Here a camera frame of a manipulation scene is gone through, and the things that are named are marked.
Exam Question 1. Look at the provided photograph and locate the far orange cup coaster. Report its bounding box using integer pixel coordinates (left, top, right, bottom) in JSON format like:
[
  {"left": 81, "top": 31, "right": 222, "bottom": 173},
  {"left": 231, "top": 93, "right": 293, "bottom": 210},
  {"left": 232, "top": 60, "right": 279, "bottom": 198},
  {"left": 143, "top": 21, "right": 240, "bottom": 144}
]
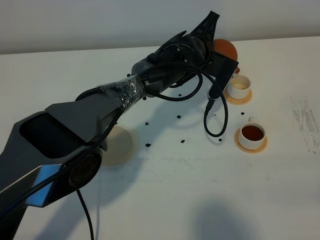
[{"left": 224, "top": 87, "right": 253, "bottom": 105}]

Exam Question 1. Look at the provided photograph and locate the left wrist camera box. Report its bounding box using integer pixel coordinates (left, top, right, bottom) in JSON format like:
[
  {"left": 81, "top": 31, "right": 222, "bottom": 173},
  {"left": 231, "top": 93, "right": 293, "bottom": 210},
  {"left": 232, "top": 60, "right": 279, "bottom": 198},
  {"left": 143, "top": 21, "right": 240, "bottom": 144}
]
[{"left": 204, "top": 51, "right": 239, "bottom": 100}]

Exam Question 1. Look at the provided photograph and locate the brown clay teapot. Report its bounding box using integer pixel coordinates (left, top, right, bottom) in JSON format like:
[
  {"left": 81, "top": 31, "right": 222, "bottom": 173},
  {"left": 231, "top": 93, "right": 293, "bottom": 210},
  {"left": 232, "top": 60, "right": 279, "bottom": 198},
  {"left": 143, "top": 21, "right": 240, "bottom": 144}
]
[{"left": 213, "top": 39, "right": 238, "bottom": 70}]

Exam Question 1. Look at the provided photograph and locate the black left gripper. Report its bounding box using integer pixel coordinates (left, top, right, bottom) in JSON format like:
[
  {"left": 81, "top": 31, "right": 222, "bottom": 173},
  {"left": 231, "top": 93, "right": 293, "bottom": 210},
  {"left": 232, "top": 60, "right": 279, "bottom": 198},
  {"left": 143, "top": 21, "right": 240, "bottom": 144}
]
[{"left": 147, "top": 11, "right": 220, "bottom": 75}]

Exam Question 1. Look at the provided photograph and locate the orange cup coaster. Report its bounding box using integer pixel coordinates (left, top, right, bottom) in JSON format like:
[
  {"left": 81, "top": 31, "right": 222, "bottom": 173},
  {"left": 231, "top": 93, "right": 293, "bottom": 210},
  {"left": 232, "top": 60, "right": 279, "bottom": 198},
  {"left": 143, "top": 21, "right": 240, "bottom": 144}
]
[
  {"left": 234, "top": 128, "right": 268, "bottom": 154},
  {"left": 224, "top": 87, "right": 253, "bottom": 105}
]

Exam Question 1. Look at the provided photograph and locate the near white teacup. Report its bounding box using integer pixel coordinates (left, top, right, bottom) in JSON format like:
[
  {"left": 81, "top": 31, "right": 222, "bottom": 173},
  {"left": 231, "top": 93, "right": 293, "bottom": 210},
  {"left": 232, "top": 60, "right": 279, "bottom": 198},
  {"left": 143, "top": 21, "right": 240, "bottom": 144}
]
[{"left": 238, "top": 116, "right": 266, "bottom": 150}]

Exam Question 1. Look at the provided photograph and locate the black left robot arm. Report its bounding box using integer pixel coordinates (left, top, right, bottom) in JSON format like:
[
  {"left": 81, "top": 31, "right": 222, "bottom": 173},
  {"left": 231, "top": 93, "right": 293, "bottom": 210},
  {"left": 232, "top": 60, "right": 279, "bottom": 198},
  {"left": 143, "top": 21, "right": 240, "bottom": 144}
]
[{"left": 0, "top": 12, "right": 219, "bottom": 240}]

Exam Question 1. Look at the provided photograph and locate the near orange cup coaster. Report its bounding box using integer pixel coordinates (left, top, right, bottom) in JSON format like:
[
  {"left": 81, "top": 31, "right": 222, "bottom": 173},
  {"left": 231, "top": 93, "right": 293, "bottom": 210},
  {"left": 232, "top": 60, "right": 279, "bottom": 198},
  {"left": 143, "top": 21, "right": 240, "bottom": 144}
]
[{"left": 234, "top": 128, "right": 268, "bottom": 154}]

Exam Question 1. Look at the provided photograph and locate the beige round teapot coaster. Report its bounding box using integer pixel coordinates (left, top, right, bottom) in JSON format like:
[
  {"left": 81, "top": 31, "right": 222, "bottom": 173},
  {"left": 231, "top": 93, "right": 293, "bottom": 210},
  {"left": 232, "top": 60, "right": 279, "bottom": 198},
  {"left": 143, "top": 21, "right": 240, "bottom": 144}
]
[{"left": 101, "top": 126, "right": 135, "bottom": 167}]

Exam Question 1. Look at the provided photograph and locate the white teacup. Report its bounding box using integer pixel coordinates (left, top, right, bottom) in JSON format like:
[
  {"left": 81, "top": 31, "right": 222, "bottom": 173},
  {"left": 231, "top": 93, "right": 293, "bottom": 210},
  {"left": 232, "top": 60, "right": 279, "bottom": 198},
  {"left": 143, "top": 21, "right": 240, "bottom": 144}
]
[
  {"left": 238, "top": 116, "right": 266, "bottom": 150},
  {"left": 227, "top": 74, "right": 251, "bottom": 100}
]

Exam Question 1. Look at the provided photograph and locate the black braided camera cable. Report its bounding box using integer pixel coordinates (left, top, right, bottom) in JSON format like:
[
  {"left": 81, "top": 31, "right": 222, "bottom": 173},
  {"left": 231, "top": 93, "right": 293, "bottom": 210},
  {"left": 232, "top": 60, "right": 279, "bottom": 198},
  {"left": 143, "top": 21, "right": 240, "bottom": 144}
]
[{"left": 74, "top": 61, "right": 230, "bottom": 138}]

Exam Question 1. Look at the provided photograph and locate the far white teacup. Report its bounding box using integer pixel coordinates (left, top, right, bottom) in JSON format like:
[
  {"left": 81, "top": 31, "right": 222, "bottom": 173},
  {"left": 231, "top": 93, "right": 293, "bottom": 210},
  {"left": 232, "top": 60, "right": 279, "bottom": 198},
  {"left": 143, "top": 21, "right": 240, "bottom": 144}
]
[{"left": 227, "top": 74, "right": 251, "bottom": 100}]

